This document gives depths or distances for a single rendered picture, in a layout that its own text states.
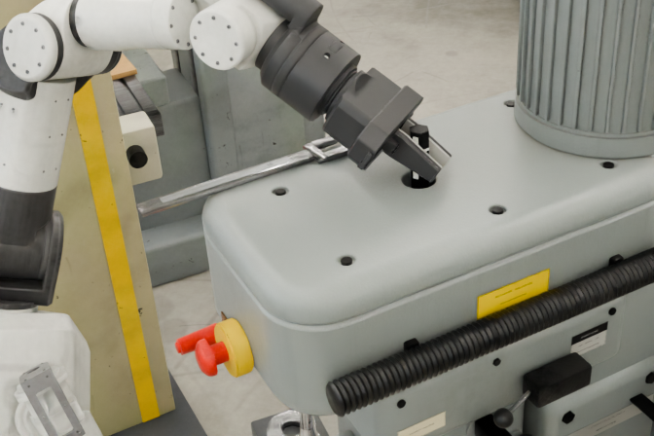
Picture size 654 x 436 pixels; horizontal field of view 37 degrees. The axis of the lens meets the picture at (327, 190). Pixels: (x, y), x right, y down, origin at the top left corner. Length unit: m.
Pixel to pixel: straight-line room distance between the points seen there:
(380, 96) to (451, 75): 4.59
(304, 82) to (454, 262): 0.24
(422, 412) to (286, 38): 0.41
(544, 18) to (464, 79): 4.51
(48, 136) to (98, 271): 1.84
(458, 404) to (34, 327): 0.54
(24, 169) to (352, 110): 0.44
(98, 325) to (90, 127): 0.68
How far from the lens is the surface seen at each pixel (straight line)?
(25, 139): 1.23
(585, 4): 1.02
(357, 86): 1.01
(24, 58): 1.17
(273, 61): 1.01
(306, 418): 1.62
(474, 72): 5.64
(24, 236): 1.28
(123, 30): 1.12
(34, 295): 1.32
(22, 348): 1.28
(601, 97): 1.06
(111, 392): 3.35
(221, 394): 3.56
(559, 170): 1.07
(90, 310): 3.13
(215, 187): 1.04
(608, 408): 1.28
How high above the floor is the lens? 2.44
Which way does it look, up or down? 32 degrees down
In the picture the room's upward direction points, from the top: 4 degrees counter-clockwise
